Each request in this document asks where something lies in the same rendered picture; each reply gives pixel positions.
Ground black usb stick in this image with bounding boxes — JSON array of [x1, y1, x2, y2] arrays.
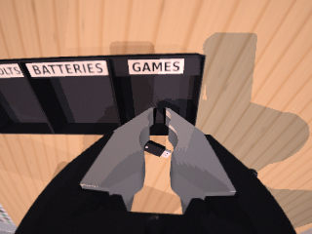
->
[[144, 140, 171, 158]]

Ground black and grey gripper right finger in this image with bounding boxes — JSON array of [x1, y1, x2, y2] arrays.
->
[[163, 107, 297, 234]]

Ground black rack of three labelled bins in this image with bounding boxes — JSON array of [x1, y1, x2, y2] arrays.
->
[[0, 53, 206, 136]]

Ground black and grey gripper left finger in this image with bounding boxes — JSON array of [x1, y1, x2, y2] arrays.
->
[[14, 107, 157, 234]]

